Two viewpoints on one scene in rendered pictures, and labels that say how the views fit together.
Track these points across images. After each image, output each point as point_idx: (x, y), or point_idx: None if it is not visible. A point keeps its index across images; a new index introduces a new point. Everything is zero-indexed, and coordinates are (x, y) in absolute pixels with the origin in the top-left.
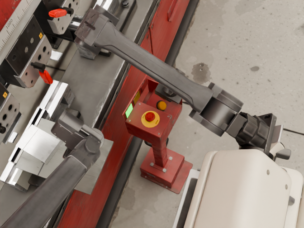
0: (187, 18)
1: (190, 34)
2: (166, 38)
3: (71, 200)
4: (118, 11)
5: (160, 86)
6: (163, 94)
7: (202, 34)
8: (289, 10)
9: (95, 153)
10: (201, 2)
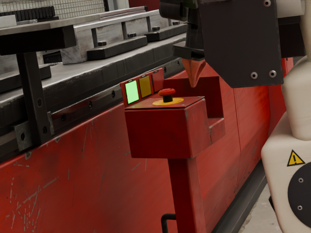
0: (239, 211)
1: (247, 230)
2: (199, 157)
3: (9, 163)
4: (121, 40)
5: (181, 44)
6: (185, 47)
7: (267, 229)
8: None
9: None
10: (258, 204)
